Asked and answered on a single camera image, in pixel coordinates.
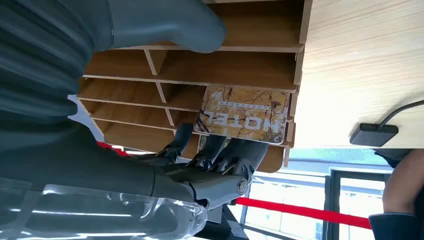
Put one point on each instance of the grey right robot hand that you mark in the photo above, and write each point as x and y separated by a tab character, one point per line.
99	172

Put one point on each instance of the hotel key card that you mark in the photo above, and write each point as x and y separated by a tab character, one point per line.
243	114

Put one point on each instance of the wooden card rack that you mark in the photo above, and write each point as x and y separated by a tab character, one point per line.
232	66

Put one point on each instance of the black card reader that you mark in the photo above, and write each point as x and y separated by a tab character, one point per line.
373	135

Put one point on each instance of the red barrier belt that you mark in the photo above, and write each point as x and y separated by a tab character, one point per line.
298	210

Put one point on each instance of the person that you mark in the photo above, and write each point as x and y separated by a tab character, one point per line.
394	225

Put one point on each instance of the dark window frame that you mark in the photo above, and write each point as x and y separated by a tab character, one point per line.
333	205

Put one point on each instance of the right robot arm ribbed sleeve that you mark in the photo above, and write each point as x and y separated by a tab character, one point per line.
39	59

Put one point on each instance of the black barrier post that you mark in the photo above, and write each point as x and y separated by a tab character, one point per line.
225	228

